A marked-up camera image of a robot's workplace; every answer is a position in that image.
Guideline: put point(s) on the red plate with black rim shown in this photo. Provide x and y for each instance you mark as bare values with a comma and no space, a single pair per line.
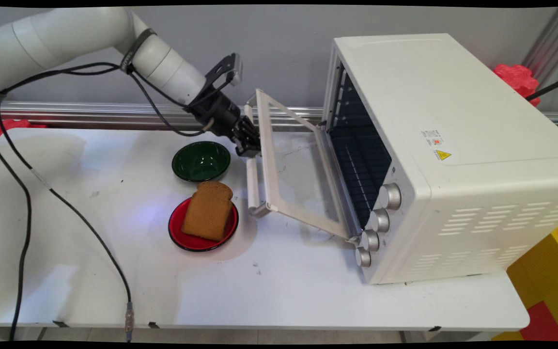
177,228

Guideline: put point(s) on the brown bread slice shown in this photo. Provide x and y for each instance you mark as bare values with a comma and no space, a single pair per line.
207,213

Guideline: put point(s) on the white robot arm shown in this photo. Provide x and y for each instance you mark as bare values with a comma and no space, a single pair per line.
66,34

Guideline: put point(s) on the green bowl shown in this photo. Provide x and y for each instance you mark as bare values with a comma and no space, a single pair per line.
201,161

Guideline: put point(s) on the red flat block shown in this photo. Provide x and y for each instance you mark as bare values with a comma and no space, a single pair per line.
545,325

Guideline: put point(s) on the aluminium rail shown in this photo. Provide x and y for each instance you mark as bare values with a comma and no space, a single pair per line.
90,114

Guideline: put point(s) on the silver oven knob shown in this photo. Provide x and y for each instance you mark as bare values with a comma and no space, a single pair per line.
363,257
390,196
379,220
370,240

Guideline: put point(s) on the black rod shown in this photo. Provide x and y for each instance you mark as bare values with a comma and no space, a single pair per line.
550,87

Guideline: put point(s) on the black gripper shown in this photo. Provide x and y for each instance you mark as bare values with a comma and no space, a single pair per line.
216,114

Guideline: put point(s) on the white toaster oven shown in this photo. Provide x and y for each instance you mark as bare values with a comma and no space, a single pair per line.
453,97

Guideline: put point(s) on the yellow and red crate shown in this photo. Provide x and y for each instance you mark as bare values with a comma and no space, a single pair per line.
545,271

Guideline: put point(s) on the aluminium frame post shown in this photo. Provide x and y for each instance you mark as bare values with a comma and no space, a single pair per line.
550,39

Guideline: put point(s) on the red bumpy plastic object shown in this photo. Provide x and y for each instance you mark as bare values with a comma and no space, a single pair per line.
516,80

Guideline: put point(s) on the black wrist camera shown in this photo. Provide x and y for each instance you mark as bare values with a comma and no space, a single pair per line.
233,68

